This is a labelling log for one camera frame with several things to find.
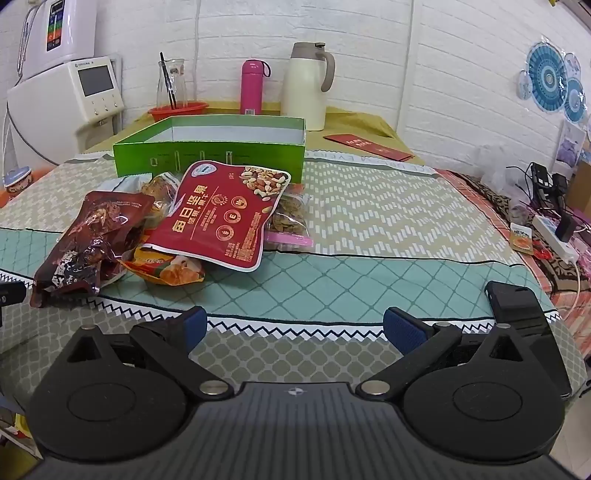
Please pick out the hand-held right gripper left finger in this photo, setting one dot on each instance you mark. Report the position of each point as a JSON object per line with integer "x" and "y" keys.
{"x": 194, "y": 325}

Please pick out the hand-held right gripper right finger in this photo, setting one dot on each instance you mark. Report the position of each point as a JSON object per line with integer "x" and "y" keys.
{"x": 401, "y": 330}

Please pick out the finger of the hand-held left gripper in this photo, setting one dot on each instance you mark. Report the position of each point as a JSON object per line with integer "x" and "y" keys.
{"x": 11, "y": 293}

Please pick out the orange snack packet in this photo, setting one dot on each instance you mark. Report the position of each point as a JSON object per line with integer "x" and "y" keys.
{"x": 171, "y": 267}

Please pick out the dark brown snack packet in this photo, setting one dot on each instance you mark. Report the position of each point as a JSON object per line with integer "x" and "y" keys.
{"x": 87, "y": 240}

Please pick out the red nut snack packet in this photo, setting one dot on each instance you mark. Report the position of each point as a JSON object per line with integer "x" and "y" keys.
{"x": 221, "y": 217}

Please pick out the yellow dried snack packet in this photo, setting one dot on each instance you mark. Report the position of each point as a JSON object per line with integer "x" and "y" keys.
{"x": 159, "y": 194}

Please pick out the clear pink-edged seed packet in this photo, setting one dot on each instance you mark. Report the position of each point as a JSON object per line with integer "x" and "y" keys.
{"x": 288, "y": 217}

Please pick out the pale snack packet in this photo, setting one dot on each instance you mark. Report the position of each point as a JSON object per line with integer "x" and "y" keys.
{"x": 122, "y": 183}

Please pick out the green cardboard box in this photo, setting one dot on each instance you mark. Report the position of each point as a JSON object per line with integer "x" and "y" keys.
{"x": 207, "y": 152}

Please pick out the orange plastic item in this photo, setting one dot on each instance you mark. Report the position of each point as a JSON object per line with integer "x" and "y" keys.
{"x": 3, "y": 198}

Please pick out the printed paper cup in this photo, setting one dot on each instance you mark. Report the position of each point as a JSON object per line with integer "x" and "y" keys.
{"x": 17, "y": 184}

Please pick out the patterned quilted cover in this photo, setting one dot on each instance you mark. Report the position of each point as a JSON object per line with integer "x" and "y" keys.
{"x": 378, "y": 221}

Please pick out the black rectangular device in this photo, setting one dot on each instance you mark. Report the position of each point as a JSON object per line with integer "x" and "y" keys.
{"x": 521, "y": 304}

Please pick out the small orange sachet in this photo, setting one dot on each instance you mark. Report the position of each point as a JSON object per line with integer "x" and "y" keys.
{"x": 521, "y": 236}

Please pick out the leopard print cloth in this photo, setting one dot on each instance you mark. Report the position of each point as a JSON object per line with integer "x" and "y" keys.
{"x": 494, "y": 194}

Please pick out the white power strip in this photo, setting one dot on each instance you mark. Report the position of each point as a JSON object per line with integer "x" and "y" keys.
{"x": 556, "y": 240}

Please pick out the red envelope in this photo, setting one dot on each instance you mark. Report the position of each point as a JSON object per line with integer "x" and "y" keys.
{"x": 367, "y": 145}

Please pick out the clear plastic bag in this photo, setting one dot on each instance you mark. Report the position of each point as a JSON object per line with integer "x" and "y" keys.
{"x": 495, "y": 166}

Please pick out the black charger plug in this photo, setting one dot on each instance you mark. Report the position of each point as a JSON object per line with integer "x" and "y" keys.
{"x": 565, "y": 229}

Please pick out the white countertop water dispenser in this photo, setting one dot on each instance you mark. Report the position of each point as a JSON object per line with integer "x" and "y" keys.
{"x": 60, "y": 106}

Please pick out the red plastic basin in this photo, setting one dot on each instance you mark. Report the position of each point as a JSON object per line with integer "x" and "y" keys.
{"x": 178, "y": 112}

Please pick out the brown cardboard box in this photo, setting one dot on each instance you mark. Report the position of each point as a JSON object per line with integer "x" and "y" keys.
{"x": 581, "y": 184}

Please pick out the black stirring stick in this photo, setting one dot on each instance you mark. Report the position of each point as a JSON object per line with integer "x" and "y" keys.
{"x": 166, "y": 78}
{"x": 173, "y": 90}

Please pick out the glass carafe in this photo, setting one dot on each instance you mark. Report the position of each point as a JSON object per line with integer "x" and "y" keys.
{"x": 171, "y": 85}

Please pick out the pink thermos bottle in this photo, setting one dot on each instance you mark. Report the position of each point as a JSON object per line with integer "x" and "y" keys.
{"x": 251, "y": 87}

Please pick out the cream thermal jug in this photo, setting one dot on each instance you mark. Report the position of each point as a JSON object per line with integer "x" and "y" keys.
{"x": 304, "y": 87}

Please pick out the blue paper fan decoration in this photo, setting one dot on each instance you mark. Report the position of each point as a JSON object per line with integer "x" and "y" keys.
{"x": 547, "y": 76}

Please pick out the wall poster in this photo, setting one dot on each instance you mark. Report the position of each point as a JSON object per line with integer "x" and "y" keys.
{"x": 571, "y": 138}

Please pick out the white wall-mounted water purifier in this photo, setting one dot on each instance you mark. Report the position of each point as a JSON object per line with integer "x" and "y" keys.
{"x": 64, "y": 27}

